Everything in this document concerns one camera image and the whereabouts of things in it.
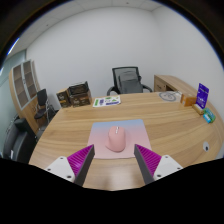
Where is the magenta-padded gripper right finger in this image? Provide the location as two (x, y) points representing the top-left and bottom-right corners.
(133, 143), (184, 185)

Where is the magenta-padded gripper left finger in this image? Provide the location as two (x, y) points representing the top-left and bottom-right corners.
(44, 143), (96, 187)

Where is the pink computer mouse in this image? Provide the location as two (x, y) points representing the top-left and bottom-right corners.
(105, 125), (127, 153)

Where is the pink-blue gradient mouse pad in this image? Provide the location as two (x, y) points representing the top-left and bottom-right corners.
(87, 118), (153, 159)

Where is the small dark brown cardboard box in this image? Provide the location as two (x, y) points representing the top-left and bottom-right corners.
(55, 88), (72, 108)

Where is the white-green leaflet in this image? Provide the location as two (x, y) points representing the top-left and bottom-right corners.
(92, 95), (122, 108)

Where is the black leather armchair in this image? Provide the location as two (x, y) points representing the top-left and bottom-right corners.
(2, 117), (38, 163)

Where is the large black-topped cardboard box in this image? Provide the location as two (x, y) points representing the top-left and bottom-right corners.
(68, 80), (93, 108)

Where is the grey round-print mat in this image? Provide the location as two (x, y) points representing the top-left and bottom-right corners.
(158, 90), (183, 103)

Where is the small black side chair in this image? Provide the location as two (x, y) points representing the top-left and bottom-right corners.
(34, 88), (57, 123)

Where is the blue wipes packet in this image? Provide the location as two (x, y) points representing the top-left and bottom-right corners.
(202, 112), (214, 124)

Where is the wooden box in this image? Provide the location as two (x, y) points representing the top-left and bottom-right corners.
(180, 93), (198, 108)

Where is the green wipes packet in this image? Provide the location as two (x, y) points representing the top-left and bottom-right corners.
(203, 107), (217, 122)

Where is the wooden side desk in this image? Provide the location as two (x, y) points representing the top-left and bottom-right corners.
(153, 74), (198, 98)

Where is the black mesh office chair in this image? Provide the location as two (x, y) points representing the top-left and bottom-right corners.
(106, 65), (154, 96)

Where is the purple standing pouch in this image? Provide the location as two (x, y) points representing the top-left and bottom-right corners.
(195, 82), (210, 110)

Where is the wooden shelf unit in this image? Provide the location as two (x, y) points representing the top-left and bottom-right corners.
(8, 59), (42, 134)

